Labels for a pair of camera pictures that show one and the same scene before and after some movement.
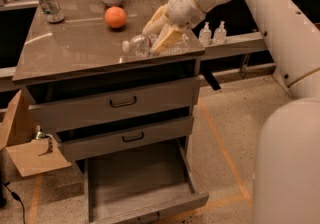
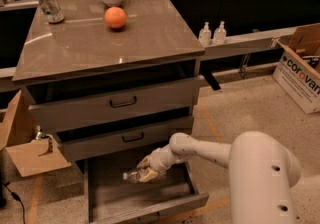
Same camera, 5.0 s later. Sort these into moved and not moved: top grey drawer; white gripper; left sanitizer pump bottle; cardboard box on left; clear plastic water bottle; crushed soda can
Moved: clear plastic water bottle; white gripper
Not moved: left sanitizer pump bottle; crushed soda can; cardboard box on left; top grey drawer
